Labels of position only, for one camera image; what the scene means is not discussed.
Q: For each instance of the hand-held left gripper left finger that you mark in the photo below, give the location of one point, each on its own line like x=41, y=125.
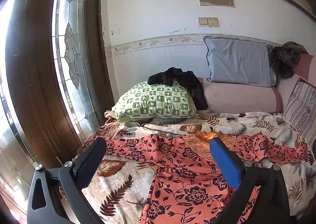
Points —
x=91, y=157

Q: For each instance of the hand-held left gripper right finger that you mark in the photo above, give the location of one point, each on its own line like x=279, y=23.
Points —
x=226, y=162

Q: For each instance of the orange floral garment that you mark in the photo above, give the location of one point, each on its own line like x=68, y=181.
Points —
x=187, y=182

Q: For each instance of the leaf print blanket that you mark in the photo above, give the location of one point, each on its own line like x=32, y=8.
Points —
x=116, y=189

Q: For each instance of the pink bolster cushion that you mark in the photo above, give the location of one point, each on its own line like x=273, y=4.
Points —
x=237, y=98

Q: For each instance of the green checked pillow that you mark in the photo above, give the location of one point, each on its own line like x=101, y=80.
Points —
x=153, y=101

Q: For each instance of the striped cushion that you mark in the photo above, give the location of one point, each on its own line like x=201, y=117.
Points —
x=302, y=108

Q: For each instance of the black garment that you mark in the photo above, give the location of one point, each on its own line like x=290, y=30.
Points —
x=172, y=77

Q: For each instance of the grey blue pillow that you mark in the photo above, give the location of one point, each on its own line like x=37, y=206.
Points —
x=237, y=62

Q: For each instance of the wooden door with stained glass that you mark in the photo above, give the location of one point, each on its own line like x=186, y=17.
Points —
x=32, y=66

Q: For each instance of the dark fur cushion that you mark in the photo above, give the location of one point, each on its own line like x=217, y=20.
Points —
x=281, y=62

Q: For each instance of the brown garment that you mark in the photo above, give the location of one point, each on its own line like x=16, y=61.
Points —
x=293, y=46

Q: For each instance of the beige wall switch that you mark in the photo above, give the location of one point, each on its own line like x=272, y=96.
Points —
x=203, y=21
x=213, y=22

